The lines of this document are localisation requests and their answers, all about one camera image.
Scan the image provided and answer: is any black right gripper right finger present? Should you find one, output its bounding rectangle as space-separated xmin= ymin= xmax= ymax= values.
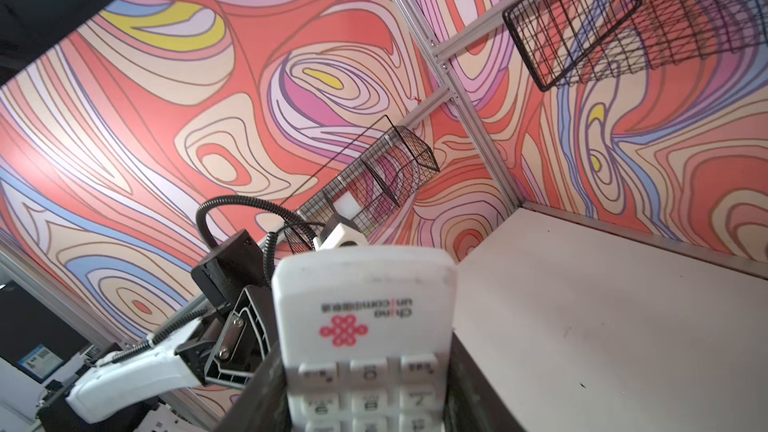
xmin=443 ymin=333 xmax=525 ymax=432

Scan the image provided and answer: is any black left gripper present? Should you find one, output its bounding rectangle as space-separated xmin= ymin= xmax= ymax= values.
xmin=176 ymin=230 xmax=278 ymax=389

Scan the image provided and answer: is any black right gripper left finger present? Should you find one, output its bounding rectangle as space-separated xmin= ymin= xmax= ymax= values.
xmin=214 ymin=344 xmax=288 ymax=432

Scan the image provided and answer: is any white remote control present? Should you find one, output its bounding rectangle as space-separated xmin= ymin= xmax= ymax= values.
xmin=272 ymin=246 xmax=457 ymax=432

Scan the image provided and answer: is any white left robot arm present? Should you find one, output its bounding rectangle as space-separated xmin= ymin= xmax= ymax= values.
xmin=66 ymin=230 xmax=277 ymax=424

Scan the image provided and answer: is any white roll in basket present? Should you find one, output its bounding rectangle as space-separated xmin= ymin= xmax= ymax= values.
xmin=333 ymin=191 xmax=362 ymax=220

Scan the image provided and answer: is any black corrugated left cable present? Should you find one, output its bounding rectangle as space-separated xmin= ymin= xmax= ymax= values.
xmin=195 ymin=195 xmax=325 ymax=283

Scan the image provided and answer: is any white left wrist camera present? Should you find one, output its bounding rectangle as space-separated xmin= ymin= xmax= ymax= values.
xmin=313 ymin=222 xmax=368 ymax=251

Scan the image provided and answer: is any black wire basket left wall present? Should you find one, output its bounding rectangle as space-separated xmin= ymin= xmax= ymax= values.
xmin=277 ymin=116 xmax=440 ymax=253

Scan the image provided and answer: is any black wire basket wall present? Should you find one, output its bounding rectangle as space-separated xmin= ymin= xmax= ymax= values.
xmin=277 ymin=116 xmax=440 ymax=253
xmin=502 ymin=0 xmax=767 ymax=91

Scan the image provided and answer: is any black wire basket back wall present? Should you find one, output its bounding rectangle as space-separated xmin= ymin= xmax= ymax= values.
xmin=502 ymin=0 xmax=767 ymax=91

